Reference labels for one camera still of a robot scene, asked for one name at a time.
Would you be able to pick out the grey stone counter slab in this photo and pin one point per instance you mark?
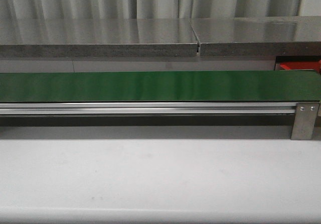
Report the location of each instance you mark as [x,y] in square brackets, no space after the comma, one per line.
[91,38]

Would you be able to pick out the green conveyor belt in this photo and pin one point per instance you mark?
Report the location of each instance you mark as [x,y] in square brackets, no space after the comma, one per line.
[290,85]

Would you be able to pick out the red plastic tray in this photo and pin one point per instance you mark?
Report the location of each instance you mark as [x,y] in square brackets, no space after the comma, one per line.
[300,65]

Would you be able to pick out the white pleated curtain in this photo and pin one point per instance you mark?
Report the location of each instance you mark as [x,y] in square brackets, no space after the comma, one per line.
[145,9]

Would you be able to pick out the steel conveyor support bracket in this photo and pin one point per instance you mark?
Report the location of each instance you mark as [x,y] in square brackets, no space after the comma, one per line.
[304,121]

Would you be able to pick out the aluminium conveyor frame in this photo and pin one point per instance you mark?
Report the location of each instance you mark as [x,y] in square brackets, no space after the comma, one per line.
[81,108]

